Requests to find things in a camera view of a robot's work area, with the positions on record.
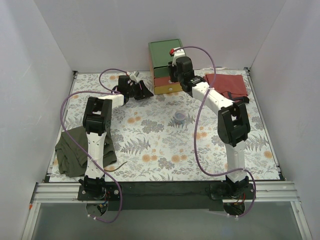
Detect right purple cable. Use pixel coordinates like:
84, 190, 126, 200
174, 45, 257, 221

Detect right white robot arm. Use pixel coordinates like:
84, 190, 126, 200
168, 56, 251, 199

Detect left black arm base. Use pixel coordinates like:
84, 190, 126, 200
77, 176, 120, 201

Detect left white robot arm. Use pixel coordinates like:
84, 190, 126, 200
82, 71, 154, 180

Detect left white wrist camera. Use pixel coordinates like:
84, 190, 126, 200
129, 71, 140, 83

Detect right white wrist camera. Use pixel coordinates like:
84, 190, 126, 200
169, 47, 186, 66

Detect green drawer box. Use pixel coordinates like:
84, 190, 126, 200
148, 38, 183, 78

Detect clear jar of paperclips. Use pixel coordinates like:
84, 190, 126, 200
173, 110, 186, 125

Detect floral table mat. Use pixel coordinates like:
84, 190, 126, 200
64, 69, 280, 182

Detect brown strap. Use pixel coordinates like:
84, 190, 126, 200
103, 161, 128, 173

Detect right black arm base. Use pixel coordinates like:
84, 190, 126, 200
209, 177, 255, 200

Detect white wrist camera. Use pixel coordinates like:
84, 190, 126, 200
129, 71, 140, 83
169, 47, 186, 66

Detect red drawer box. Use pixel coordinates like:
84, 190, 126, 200
149, 55, 178, 87

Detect yellow drawer box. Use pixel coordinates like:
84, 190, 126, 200
153, 83, 182, 95

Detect aluminium front rail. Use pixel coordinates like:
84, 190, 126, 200
31, 181, 300, 203

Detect red folded cloth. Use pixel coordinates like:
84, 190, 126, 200
204, 74, 250, 104

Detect olive green cloth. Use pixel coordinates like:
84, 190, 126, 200
54, 125, 118, 178

